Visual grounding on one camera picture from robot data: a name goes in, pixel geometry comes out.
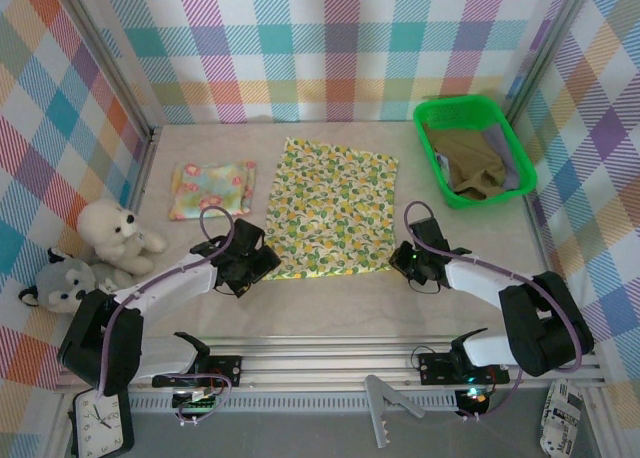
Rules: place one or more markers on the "lemon print skirt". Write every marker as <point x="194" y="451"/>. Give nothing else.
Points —
<point x="330" y="208"/>

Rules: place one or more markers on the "pastel pink flower skirt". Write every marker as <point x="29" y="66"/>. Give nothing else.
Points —
<point x="210" y="188"/>

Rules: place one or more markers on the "olive khaki skirt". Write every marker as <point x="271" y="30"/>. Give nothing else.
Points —
<point x="465" y="153"/>

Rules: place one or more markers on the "plain lavender skirt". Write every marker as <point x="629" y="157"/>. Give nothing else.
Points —
<point x="502" y="143"/>

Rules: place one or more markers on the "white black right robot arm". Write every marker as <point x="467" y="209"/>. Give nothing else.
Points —
<point x="540" y="338"/>

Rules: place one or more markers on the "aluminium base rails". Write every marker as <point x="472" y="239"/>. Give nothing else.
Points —
<point x="325" y="363"/>

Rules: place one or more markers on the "grey plastic clamp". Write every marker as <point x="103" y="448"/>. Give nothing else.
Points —
<point x="375" y="398"/>

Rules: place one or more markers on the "green controller circuit board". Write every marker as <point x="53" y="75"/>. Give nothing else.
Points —
<point x="195" y="400"/>

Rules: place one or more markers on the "white teddy bear plush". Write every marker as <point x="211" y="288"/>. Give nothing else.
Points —
<point x="105" y="228"/>

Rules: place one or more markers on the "black controller board orange connector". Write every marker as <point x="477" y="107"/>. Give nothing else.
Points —
<point x="475" y="400"/>

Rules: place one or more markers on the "green plastic basket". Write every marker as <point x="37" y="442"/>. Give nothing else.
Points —
<point x="450" y="109"/>

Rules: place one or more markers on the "grey husky plush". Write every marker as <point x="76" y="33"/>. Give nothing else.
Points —
<point x="65" y="283"/>

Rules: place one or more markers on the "newspaper print pouch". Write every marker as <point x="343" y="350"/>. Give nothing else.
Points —
<point x="560" y="418"/>

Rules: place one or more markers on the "black alarm clock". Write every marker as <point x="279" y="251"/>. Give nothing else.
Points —
<point x="100" y="423"/>

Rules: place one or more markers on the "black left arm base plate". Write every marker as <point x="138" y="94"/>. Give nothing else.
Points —
<point x="232" y="365"/>

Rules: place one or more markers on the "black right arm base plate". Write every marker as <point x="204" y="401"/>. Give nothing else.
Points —
<point x="435" y="368"/>

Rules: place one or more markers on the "aluminium corner post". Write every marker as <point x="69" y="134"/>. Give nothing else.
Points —
<point x="109" y="55"/>
<point x="547" y="48"/>

